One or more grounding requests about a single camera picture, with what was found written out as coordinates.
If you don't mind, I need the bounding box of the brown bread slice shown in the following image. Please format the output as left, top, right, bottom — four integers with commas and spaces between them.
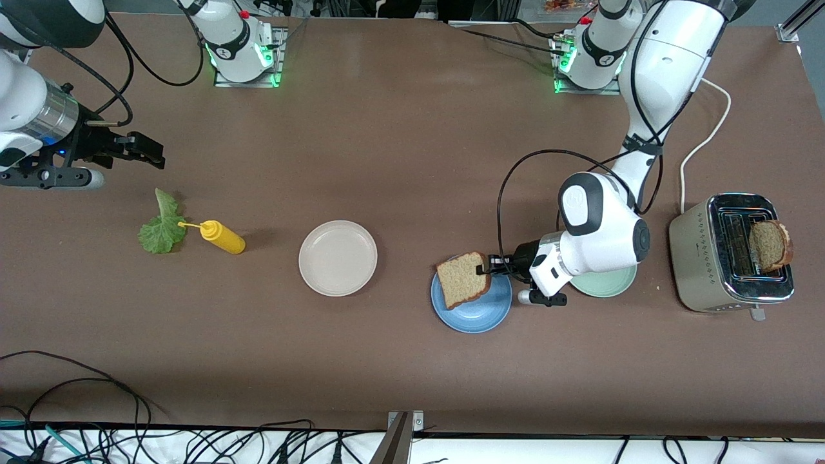
436, 251, 492, 310
748, 220, 794, 272

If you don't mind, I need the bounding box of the blue round plate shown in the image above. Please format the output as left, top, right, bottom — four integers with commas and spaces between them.
431, 258, 513, 334

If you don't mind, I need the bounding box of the green lettuce leaf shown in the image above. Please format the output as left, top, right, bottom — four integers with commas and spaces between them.
137, 188, 189, 255

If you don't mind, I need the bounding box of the yellow mustard squeeze bottle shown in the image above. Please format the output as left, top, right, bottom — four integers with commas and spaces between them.
178, 220, 246, 255

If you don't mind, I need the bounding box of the mint green round plate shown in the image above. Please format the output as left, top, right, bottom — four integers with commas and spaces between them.
567, 261, 638, 298

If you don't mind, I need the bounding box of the beige round plate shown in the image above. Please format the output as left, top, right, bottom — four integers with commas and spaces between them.
298, 220, 378, 297

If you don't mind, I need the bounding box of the beige chrome toaster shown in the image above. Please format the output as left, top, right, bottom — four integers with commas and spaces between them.
668, 193, 795, 322

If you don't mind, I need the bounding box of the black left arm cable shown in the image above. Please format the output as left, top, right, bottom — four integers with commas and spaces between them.
496, 0, 729, 279

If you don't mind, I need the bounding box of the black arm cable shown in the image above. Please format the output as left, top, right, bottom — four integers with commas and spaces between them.
496, 0, 729, 279
58, 13, 207, 126

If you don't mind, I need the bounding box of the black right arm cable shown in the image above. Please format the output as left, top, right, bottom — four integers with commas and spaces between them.
58, 13, 207, 126

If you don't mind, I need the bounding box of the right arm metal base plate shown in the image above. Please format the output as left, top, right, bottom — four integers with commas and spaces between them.
213, 27, 289, 88

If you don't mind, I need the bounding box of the white toaster power cord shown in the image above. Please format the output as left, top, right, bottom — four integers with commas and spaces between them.
680, 77, 732, 215

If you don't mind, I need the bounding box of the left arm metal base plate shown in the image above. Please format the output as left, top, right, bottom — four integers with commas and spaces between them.
550, 35, 623, 95

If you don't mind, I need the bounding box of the dark metal post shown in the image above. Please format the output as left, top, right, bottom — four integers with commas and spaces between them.
369, 412, 413, 464

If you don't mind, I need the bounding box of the long looping black cable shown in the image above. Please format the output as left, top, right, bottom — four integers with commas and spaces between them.
0, 351, 153, 464

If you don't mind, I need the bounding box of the thin black table cable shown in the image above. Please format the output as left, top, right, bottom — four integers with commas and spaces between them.
448, 19, 571, 57

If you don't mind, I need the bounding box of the tangled black cable bundle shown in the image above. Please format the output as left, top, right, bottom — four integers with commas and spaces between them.
155, 419, 362, 464

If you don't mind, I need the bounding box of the teal cable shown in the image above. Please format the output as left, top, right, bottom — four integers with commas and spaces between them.
0, 420, 88, 464

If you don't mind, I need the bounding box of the aluminium frame profile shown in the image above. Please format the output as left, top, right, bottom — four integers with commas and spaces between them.
777, 0, 825, 44

